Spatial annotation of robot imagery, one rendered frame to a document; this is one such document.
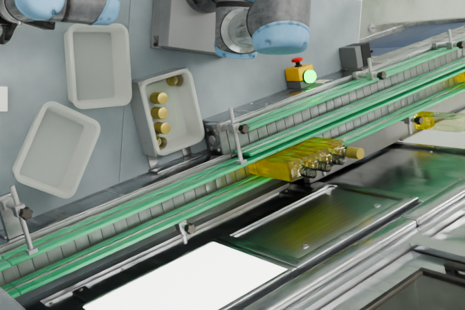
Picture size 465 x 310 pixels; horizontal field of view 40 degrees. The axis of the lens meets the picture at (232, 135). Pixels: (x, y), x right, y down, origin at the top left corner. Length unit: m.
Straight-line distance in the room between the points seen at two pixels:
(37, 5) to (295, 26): 0.49
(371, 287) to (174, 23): 0.89
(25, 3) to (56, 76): 0.63
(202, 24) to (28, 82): 0.52
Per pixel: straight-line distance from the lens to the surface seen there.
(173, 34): 1.81
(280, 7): 1.27
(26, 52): 1.74
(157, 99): 1.83
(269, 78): 2.15
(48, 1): 1.16
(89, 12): 1.22
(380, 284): 1.51
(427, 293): 1.47
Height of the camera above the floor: 2.40
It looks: 53 degrees down
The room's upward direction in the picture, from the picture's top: 97 degrees clockwise
